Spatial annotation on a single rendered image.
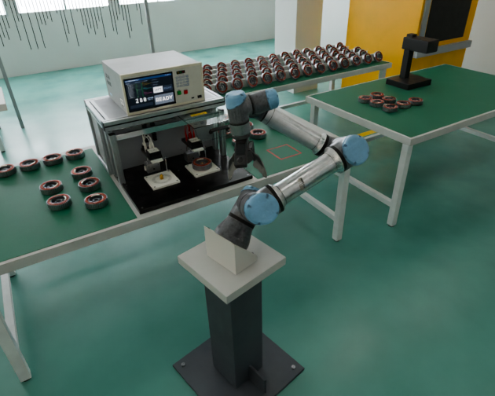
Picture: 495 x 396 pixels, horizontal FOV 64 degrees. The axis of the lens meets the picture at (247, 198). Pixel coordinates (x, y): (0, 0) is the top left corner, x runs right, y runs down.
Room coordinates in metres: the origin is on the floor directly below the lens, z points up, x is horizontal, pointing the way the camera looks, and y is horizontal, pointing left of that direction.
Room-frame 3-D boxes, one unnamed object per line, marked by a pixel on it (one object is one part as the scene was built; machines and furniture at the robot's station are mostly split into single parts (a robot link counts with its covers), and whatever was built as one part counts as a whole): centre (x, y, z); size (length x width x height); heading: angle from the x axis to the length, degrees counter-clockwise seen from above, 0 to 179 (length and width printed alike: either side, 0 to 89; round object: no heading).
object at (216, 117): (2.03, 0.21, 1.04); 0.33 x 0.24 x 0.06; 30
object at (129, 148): (2.16, 0.48, 0.92); 0.66 x 0.01 x 0.30; 120
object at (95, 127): (2.12, 0.84, 0.91); 0.28 x 0.03 x 0.32; 30
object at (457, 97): (3.31, -1.60, 0.37); 1.85 x 1.10 x 0.75; 120
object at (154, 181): (1.88, 0.46, 0.78); 0.15 x 0.15 x 0.01; 30
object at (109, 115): (2.21, 0.52, 1.09); 0.68 x 0.44 x 0.05; 120
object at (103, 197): (1.69, 0.76, 0.77); 0.11 x 0.11 x 0.04
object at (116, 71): (2.22, 0.51, 1.22); 0.44 x 0.39 x 0.20; 120
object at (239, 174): (1.95, 0.36, 0.76); 0.64 x 0.47 x 0.02; 120
